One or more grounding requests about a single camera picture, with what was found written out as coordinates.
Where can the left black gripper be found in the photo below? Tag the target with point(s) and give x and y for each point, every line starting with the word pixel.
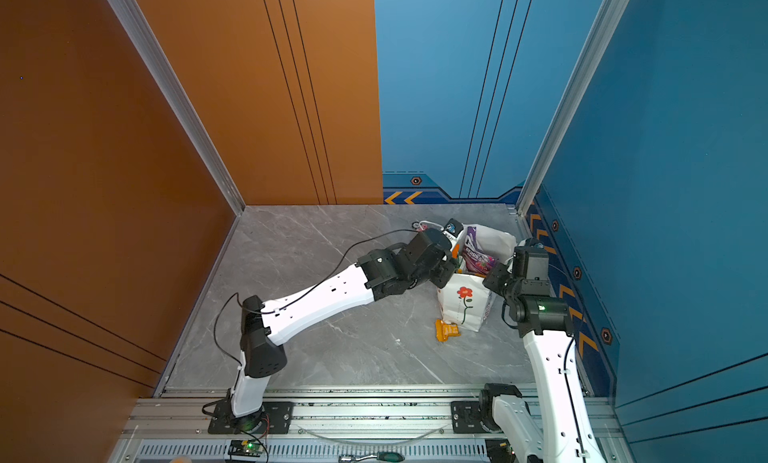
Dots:
pixel 448 269

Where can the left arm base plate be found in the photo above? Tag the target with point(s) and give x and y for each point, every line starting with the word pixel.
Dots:
pixel 272 418

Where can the purple Fox's candy bag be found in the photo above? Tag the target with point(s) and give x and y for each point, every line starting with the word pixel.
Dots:
pixel 478 244

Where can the right aluminium corner post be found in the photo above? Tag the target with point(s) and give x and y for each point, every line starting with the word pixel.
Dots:
pixel 598 39

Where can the left aluminium corner post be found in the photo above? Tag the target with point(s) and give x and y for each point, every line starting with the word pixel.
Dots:
pixel 139 31

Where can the white paper bag with flower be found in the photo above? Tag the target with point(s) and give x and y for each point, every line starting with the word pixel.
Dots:
pixel 464 300

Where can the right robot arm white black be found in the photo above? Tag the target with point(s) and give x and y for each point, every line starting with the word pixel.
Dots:
pixel 545 325

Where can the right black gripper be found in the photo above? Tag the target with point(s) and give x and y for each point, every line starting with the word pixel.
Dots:
pixel 491 281

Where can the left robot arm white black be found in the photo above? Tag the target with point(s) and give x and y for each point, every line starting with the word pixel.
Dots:
pixel 267 325

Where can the green circuit board left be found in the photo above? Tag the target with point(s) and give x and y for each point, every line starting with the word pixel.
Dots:
pixel 246 451

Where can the green handled screwdriver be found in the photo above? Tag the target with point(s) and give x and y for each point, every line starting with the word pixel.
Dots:
pixel 382 456

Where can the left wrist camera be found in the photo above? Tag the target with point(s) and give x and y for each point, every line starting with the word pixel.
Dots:
pixel 454 231

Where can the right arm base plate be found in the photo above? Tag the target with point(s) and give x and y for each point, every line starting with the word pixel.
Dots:
pixel 466 418

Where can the aluminium front rail frame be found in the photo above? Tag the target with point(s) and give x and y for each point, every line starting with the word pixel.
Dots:
pixel 331 421

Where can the aluminium corner post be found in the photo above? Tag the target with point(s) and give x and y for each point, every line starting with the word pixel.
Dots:
pixel 598 39
pixel 139 31

